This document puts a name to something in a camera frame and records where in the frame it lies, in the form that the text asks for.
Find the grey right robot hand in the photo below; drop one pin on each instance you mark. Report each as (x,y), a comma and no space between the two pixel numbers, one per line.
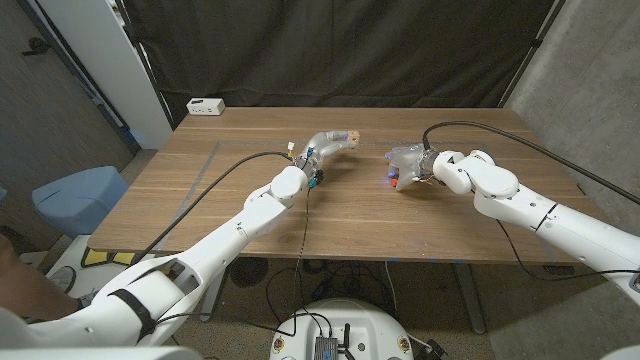
(412,162)

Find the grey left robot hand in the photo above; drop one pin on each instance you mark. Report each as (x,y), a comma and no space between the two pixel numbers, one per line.
(322,147)

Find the red-headed wooden screw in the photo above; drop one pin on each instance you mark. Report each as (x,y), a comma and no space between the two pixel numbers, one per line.
(393,183)

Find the wooden block with holes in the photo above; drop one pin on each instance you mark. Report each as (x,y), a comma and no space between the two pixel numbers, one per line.
(353,136)

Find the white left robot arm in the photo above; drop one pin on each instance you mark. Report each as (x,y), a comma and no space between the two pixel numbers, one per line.
(225,240)

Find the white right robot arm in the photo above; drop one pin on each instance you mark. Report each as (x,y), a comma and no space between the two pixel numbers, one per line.
(550,220)

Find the black curtain backdrop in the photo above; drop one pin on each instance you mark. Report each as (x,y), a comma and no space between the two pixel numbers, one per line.
(325,50)

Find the white power strip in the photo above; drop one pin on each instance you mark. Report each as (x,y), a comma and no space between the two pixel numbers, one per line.
(205,106)

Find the grey table leg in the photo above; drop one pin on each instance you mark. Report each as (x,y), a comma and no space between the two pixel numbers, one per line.
(470,300)
(211,302)

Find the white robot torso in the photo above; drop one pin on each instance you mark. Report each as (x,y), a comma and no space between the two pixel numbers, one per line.
(370,325)

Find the grey electronics box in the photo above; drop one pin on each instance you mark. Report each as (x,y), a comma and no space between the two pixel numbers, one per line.
(325,348)

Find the blue stool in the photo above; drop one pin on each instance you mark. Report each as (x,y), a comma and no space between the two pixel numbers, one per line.
(80,200)

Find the yellow and black mat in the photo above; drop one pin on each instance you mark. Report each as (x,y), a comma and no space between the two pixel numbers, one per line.
(100,257)

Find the grey sneaker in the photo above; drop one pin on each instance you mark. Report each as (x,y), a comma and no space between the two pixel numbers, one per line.
(62,279)
(89,297)

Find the person's bare leg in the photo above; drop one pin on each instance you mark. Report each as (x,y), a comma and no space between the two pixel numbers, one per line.
(25,290)

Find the black curtain frame pole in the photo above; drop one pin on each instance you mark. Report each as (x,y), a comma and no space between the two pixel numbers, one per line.
(145,65)
(530,52)

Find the white floor base plate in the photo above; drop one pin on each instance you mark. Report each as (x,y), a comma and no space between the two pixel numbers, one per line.
(70,247)

